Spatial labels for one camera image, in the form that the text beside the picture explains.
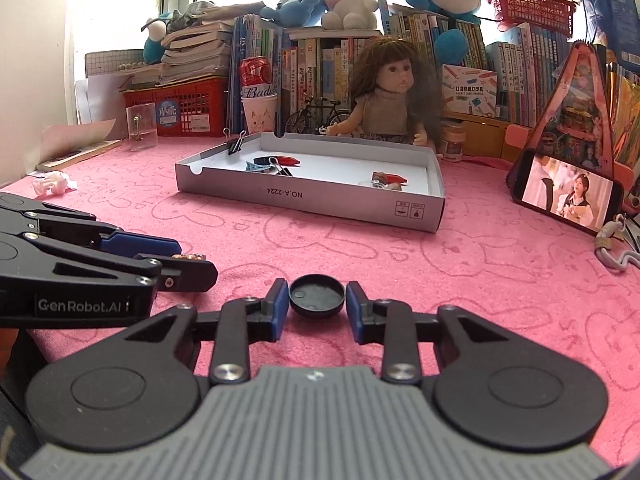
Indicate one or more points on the clear glass mug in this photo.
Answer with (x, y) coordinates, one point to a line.
(142, 130)

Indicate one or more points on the blue long-limbed plush toy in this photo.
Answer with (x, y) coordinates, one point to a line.
(295, 10)

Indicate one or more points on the red hair clip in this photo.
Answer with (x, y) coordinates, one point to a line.
(289, 160)

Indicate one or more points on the pink bunny-print towel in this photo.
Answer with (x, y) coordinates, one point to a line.
(475, 285)

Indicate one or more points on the flat lying book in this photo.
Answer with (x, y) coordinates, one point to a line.
(90, 152)

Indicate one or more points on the row of thin colourful booklets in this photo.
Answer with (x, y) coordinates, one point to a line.
(627, 110)

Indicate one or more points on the black smartphone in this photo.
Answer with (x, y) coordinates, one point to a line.
(565, 190)

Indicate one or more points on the row of pale-spined upright books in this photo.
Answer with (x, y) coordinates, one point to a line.
(525, 75)

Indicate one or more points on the red beer can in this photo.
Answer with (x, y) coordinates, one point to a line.
(257, 77)

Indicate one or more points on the small white jar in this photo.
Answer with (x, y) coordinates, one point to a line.
(454, 147)

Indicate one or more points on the black shallow cap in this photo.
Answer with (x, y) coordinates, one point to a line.
(317, 297)

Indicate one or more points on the pale pink paper sheet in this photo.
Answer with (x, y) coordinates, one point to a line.
(75, 140)

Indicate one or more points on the row of colourful upright books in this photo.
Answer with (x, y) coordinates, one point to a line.
(310, 70)

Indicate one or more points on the clear plastic dome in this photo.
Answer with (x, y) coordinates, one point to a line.
(370, 184)

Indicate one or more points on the stack of lying books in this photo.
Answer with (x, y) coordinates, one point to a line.
(195, 55)

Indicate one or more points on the tan cardboard box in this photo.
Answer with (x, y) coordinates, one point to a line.
(485, 135)

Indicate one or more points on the small black binder clip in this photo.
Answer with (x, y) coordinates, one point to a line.
(235, 146)

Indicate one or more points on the blue paper bag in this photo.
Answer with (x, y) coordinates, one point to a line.
(620, 20)

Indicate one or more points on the large black binder clip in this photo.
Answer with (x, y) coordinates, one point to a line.
(280, 169)

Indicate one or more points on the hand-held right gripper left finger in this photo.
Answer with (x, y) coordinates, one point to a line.
(281, 312)

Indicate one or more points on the row of thin blue booklets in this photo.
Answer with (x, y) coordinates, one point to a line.
(255, 35)

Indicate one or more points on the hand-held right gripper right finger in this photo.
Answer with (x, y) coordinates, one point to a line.
(355, 312)

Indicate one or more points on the white paper sheet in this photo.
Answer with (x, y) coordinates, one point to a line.
(95, 100)

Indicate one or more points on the small figurine hair clip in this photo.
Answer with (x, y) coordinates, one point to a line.
(187, 257)

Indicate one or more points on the pink triangular phone stand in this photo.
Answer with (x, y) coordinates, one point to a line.
(575, 120)

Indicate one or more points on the white printed box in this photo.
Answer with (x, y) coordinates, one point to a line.
(470, 92)

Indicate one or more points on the blue hair clip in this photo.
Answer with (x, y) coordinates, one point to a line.
(256, 166)

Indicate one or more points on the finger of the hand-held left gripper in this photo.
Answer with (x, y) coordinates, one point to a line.
(145, 247)
(190, 276)

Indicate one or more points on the large red plastic basket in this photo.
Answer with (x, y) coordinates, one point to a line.
(200, 105)

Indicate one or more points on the white cat paper cup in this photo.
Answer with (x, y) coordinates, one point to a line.
(260, 115)

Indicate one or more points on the black miniature bicycle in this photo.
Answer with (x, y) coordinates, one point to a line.
(333, 121)

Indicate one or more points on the small red plastic basket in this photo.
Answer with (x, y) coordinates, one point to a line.
(530, 10)

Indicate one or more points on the grey plush toy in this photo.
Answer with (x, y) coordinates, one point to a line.
(192, 15)

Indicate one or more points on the white grid cutting mat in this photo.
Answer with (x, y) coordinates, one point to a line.
(105, 62)

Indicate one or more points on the brown-haired doll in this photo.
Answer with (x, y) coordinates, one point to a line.
(382, 110)

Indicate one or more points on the crumpled white tissue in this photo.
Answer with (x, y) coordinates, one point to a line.
(52, 182)

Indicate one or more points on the grey cardboard tray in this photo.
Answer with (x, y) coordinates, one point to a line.
(325, 200)

